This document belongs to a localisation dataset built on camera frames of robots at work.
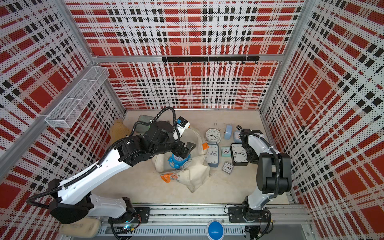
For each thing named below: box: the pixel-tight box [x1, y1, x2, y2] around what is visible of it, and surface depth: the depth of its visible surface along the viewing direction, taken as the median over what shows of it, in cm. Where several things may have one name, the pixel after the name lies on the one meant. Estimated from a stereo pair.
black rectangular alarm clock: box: [230, 143, 249, 166], surface depth 95 cm
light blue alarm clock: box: [224, 124, 233, 140], surface depth 100 cm
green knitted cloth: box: [136, 114, 155, 123], surface depth 118 cm
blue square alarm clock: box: [205, 143, 219, 168], surface depth 95 cm
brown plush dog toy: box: [110, 119, 131, 144], surface depth 86 cm
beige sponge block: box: [59, 217, 102, 238], surface depth 69 cm
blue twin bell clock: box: [168, 153, 192, 170], surface depth 92 cm
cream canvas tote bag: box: [151, 128, 212, 193], surface depth 78 cm
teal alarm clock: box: [221, 146, 232, 157], surface depth 97 cm
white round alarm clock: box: [205, 127, 221, 144], surface depth 103 cm
